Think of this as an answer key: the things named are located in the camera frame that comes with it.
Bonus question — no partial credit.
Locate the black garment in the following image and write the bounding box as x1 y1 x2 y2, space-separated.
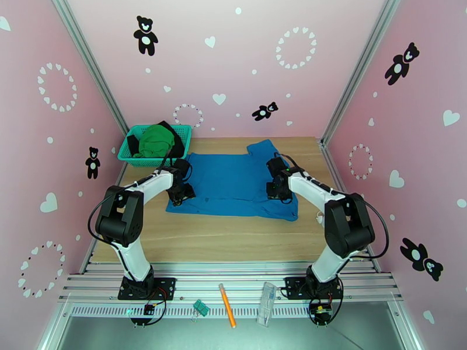
126 120 185 159

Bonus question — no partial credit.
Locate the blue t-shirt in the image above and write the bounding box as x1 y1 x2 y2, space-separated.
166 139 299 222

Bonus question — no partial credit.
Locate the green ribbed shirt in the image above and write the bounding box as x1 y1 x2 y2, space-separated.
132 123 177 159

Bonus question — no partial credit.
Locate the teal plastic laundry basket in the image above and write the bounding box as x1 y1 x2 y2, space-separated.
117 124 193 168

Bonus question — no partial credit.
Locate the clear plastic case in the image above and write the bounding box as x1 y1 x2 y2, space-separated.
256 282 277 327

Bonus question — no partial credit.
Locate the green binder clip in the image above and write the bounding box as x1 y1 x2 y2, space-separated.
191 299 210 323

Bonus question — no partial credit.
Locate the orange pen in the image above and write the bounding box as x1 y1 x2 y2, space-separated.
218 283 237 328

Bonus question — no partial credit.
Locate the yellow black power connector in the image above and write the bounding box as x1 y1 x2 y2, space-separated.
310 300 333 326

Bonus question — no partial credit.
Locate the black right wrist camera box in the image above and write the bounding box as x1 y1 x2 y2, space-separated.
266 157 290 176

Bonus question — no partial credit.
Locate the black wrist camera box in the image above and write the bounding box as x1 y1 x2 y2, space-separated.
266 157 290 176
174 158 193 183

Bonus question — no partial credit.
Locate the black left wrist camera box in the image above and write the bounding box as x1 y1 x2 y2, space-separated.
174 158 193 183

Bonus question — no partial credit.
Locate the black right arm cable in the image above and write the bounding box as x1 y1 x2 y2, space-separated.
273 152 391 260

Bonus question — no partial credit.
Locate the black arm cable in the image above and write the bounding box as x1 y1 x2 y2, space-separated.
273 152 391 260
87 146 175 248

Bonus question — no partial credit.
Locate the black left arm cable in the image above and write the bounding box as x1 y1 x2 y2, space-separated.
87 146 175 248

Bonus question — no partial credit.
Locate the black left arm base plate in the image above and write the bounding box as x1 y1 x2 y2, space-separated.
117 276 177 301

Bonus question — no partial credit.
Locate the aluminium rail base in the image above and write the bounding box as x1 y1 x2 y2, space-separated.
58 261 404 304

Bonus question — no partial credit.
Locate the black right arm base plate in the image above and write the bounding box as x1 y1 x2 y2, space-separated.
284 276 344 301

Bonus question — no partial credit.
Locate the slotted grey cable duct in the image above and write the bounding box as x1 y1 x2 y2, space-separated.
69 303 400 320

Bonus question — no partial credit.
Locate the aluminium frame post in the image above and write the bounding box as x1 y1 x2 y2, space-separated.
49 0 129 134
320 0 404 146

